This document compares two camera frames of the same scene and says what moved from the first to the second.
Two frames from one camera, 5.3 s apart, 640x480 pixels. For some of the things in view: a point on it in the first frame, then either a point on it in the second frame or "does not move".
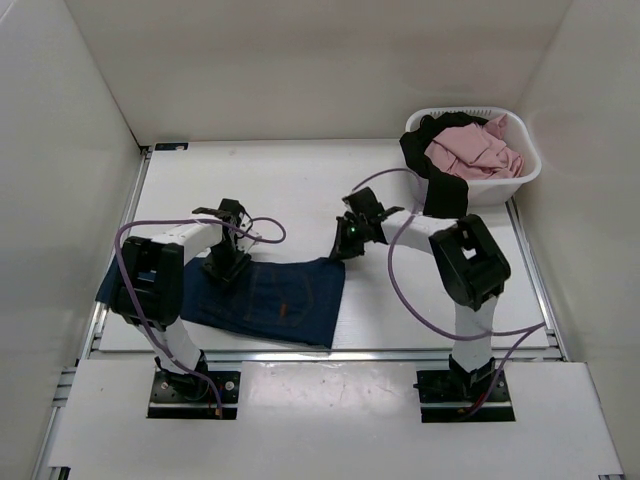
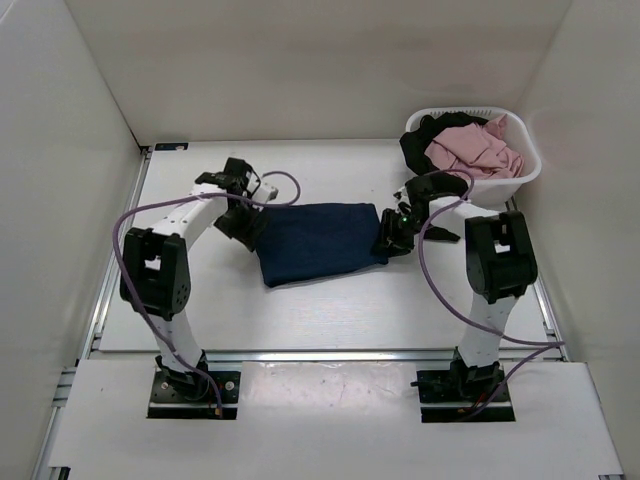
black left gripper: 226,274 to 246,234
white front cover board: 337,415 does not move
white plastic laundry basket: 492,192 does not move
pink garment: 477,152 does not move
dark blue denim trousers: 298,299 to 300,243
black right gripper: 342,249 to 388,234
